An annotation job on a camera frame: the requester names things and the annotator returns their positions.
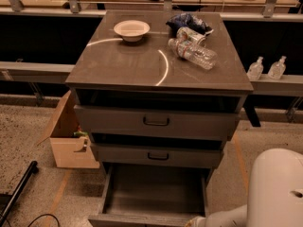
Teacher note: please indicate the grey bottom drawer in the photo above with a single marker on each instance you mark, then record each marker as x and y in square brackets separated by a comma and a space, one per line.
[151, 196]

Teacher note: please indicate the grey drawer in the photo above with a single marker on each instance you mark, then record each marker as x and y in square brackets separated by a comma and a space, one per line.
[154, 156]
[151, 196]
[168, 124]

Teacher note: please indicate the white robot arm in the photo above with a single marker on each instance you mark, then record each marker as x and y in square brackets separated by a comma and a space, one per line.
[274, 195]

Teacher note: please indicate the grey middle drawer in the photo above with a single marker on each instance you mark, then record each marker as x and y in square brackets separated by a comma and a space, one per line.
[154, 156]

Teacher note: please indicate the grey top drawer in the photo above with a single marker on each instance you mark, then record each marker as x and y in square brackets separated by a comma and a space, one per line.
[168, 124]

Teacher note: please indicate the grey drawer cabinet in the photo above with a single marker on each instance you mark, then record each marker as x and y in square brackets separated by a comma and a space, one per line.
[146, 75]

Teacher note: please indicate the open cardboard box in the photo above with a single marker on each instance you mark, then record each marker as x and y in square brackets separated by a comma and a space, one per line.
[68, 151]

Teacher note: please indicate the green item in box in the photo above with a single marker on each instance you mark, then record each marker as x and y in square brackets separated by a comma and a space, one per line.
[80, 133]

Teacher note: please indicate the left clear sanitizer bottle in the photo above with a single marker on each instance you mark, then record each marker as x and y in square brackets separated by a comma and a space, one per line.
[255, 70]

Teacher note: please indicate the clear sanitizer bottle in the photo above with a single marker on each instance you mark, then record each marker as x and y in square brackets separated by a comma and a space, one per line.
[255, 70]
[277, 69]

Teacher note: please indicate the clear plastic water bottle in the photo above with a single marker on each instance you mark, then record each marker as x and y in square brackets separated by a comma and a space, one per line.
[194, 53]

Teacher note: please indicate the right clear sanitizer bottle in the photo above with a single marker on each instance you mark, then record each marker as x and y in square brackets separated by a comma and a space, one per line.
[277, 69]

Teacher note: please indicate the black pole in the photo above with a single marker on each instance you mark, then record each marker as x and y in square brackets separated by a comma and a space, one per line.
[7, 201]

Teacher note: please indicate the crushed drink can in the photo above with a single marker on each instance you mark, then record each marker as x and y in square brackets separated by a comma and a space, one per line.
[186, 33]

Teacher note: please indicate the blue chip bag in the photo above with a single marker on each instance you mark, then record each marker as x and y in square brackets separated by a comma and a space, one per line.
[191, 21]

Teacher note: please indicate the white paper bowl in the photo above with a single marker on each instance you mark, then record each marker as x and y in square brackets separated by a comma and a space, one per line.
[131, 30]

